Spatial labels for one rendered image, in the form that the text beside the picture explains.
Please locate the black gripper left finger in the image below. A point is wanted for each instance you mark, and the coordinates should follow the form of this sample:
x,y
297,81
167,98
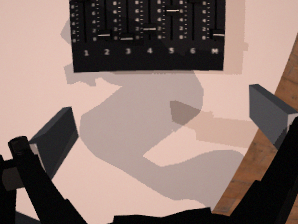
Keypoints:
x,y
51,145

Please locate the black lighting desk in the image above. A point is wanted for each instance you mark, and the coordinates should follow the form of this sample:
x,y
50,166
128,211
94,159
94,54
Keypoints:
x,y
190,39

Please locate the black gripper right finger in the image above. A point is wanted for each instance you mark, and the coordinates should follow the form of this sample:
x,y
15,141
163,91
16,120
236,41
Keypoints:
x,y
270,200

